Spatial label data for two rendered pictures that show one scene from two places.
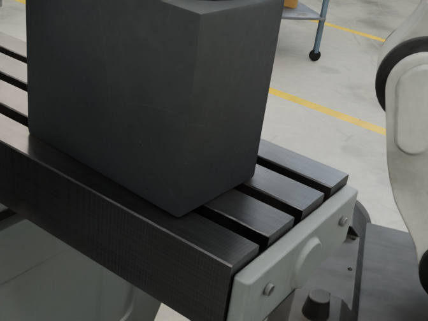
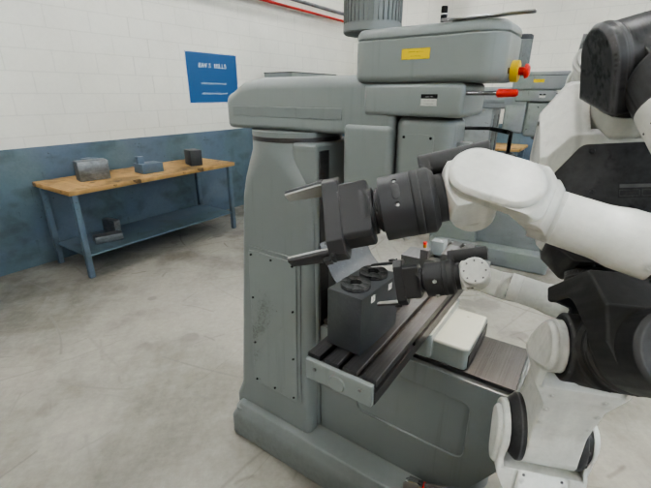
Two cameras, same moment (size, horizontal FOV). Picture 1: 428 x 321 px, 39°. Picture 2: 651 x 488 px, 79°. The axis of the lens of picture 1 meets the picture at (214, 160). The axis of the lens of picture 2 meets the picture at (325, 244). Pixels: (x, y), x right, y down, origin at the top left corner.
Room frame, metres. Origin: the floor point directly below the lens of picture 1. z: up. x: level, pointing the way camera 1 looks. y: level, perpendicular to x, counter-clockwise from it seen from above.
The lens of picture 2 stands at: (0.49, -1.01, 1.70)
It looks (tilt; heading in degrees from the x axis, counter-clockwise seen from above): 21 degrees down; 92
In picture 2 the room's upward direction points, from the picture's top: straight up
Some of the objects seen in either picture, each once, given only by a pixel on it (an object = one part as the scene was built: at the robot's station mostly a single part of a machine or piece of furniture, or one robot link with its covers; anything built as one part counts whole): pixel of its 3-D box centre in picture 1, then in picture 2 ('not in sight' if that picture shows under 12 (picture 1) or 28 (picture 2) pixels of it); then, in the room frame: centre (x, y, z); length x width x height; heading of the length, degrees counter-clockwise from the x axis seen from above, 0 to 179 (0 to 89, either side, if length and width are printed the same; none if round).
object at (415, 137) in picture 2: not in sight; (429, 163); (0.80, 0.40, 1.47); 0.21 x 0.19 x 0.32; 58
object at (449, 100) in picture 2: not in sight; (423, 99); (0.77, 0.42, 1.68); 0.34 x 0.24 x 0.10; 148
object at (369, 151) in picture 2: not in sight; (380, 158); (0.64, 0.50, 1.47); 0.24 x 0.19 x 0.26; 58
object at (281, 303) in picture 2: not in sight; (296, 292); (0.28, 0.73, 0.78); 0.50 x 0.46 x 1.56; 148
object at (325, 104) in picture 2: not in sight; (314, 104); (0.38, 0.67, 1.66); 0.80 x 0.23 x 0.20; 148
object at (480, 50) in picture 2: not in sight; (435, 56); (0.79, 0.41, 1.81); 0.47 x 0.26 x 0.16; 148
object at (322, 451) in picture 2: not in sight; (356, 431); (0.59, 0.53, 0.10); 1.20 x 0.60 x 0.20; 148
